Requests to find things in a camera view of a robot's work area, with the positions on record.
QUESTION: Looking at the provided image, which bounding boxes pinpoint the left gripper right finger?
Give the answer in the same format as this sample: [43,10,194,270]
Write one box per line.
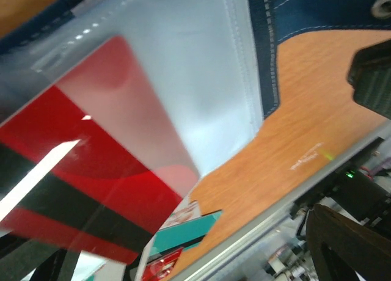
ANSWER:
[306,204,390,280]

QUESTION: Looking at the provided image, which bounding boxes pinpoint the red card black stripe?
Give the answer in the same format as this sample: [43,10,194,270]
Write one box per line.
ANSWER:
[1,35,199,263]

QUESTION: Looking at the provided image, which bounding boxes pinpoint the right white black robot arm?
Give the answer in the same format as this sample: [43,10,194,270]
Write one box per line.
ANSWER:
[290,40,390,226]

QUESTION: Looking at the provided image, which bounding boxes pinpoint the navy blue card holder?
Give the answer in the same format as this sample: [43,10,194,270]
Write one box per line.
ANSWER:
[1,0,390,177]

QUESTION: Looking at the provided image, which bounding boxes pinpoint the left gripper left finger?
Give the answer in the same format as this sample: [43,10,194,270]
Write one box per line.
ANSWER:
[1,235,80,281]

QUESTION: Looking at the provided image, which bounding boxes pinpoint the teal card right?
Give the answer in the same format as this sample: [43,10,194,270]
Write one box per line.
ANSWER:
[149,210,222,258]

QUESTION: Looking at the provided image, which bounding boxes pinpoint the red card with chip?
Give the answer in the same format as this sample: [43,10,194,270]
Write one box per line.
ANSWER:
[141,247,183,281]

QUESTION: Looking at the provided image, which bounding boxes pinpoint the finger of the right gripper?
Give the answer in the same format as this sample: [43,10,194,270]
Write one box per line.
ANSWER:
[347,40,390,119]

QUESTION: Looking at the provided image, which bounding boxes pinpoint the aluminium rail frame front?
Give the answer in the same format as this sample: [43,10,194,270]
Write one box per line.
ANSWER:
[173,122,390,280]

